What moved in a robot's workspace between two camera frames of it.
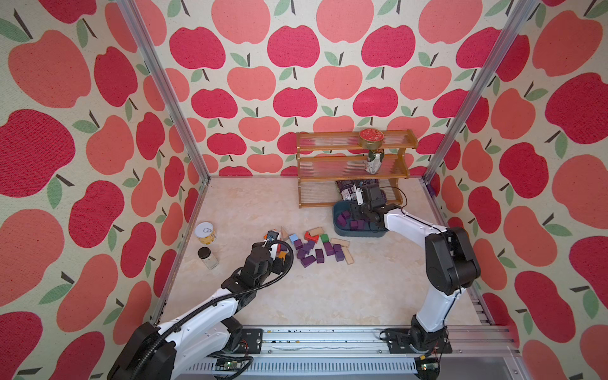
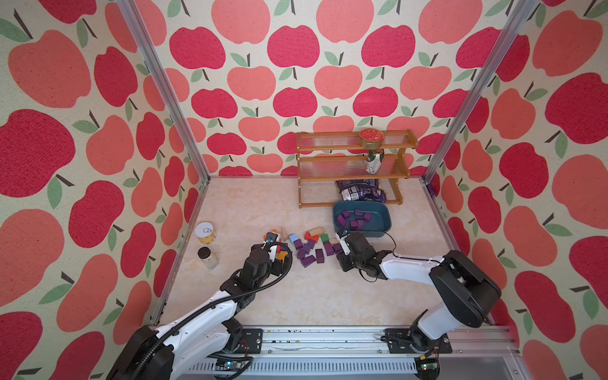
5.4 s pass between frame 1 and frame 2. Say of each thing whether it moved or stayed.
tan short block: stayed
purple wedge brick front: stayed
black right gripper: moved
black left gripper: stayed
